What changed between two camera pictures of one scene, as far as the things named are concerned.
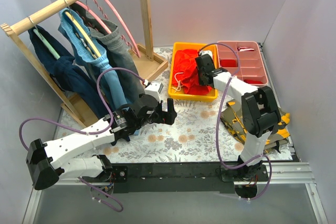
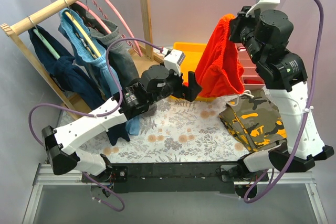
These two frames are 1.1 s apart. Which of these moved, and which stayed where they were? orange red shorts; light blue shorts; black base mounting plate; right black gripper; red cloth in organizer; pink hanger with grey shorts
Moved: orange red shorts; right black gripper
Stayed: pink hanger with grey shorts; black base mounting plate; light blue shorts; red cloth in organizer
